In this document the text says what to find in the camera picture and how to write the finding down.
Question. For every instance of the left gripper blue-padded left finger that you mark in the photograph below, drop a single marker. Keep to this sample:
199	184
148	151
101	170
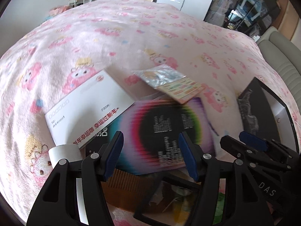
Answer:
50	206

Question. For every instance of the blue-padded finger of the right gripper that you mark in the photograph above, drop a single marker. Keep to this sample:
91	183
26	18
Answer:
239	150
268	146

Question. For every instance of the brown comb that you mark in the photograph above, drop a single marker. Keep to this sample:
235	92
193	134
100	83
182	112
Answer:
127	191

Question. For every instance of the white envelope red text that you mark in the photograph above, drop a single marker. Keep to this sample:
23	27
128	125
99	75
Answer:
87	110

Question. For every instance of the dark glass display cabinet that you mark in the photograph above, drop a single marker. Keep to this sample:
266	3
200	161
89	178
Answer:
251	17

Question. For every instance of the colourful Smart Devil box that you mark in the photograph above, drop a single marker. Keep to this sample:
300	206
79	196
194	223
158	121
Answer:
151	133

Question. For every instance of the pink cartoon print blanket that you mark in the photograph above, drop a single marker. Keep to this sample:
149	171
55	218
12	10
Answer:
121	36

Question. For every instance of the white paper roll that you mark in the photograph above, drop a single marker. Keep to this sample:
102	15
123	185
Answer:
70	157

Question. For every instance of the yellow green snack bag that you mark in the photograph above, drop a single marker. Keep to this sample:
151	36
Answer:
219	209

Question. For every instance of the pink plush toys on floor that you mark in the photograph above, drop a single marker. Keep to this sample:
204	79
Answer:
56	11

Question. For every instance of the small black tray box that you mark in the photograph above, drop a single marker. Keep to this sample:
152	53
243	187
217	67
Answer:
168	202

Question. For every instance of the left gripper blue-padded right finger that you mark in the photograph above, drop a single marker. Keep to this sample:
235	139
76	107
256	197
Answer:
243	202

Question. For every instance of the grey upholstered headboard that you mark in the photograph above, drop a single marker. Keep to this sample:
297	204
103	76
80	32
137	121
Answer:
283	56

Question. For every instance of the black Daphne shoe box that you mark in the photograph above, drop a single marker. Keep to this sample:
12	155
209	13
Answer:
266	116

